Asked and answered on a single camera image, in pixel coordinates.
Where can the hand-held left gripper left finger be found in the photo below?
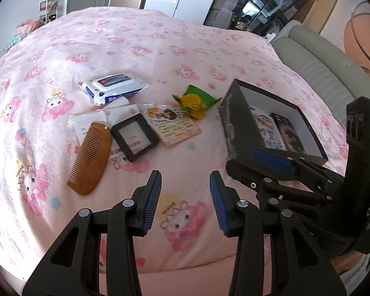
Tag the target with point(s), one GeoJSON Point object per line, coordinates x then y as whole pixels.
{"type": "Point", "coordinates": [151, 203]}

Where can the glass-door cabinet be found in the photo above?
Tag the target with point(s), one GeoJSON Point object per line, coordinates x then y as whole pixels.
{"type": "Point", "coordinates": [249, 3]}

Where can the pink printed blanket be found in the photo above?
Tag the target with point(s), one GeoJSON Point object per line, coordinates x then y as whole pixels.
{"type": "Point", "coordinates": [141, 52]}

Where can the white blue wet wipes pack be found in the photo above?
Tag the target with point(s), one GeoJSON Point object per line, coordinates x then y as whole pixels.
{"type": "Point", "coordinates": [111, 88]}

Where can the pile of plush toys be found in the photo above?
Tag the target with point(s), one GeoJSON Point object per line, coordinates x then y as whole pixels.
{"type": "Point", "coordinates": [24, 27]}

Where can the black shoe box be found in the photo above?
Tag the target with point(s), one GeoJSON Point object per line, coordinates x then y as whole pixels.
{"type": "Point", "coordinates": [234, 129]}

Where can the white patterned packet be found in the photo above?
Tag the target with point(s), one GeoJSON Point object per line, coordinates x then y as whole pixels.
{"type": "Point", "coordinates": [265, 126]}

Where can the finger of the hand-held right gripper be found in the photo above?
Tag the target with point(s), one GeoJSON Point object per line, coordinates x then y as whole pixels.
{"type": "Point", "coordinates": [249, 175]}
{"type": "Point", "coordinates": [274, 163]}

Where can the person's right forearm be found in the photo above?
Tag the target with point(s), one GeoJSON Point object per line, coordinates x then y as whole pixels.
{"type": "Point", "coordinates": [345, 262]}

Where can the black framed box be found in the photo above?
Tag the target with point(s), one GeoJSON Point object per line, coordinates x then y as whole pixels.
{"type": "Point", "coordinates": [135, 135]}

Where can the person's legs in pink trousers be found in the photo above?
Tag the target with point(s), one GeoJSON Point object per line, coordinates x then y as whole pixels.
{"type": "Point", "coordinates": [178, 283]}

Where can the yellow green snack packet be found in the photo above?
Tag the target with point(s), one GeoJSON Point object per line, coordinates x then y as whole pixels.
{"type": "Point", "coordinates": [197, 101]}

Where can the grey-green padded headboard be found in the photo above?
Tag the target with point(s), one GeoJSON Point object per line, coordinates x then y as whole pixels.
{"type": "Point", "coordinates": [320, 58]}

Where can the white shelf rack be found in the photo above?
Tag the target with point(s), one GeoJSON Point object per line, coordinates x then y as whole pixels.
{"type": "Point", "coordinates": [49, 0]}

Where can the white paper card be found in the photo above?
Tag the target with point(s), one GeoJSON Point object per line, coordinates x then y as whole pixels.
{"type": "Point", "coordinates": [86, 125]}

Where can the black box with colourful print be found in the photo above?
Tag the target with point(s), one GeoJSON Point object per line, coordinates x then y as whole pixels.
{"type": "Point", "coordinates": [288, 132]}

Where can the wooden comb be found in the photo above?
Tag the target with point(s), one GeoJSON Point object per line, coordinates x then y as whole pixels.
{"type": "Point", "coordinates": [89, 160]}

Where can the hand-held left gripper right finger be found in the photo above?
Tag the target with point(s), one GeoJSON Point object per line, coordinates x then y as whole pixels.
{"type": "Point", "coordinates": [217, 203]}

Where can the cartoon printed card packet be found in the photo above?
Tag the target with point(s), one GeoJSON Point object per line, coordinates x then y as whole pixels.
{"type": "Point", "coordinates": [172, 123]}

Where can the small white packet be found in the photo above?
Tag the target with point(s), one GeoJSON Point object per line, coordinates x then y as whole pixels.
{"type": "Point", "coordinates": [118, 103]}

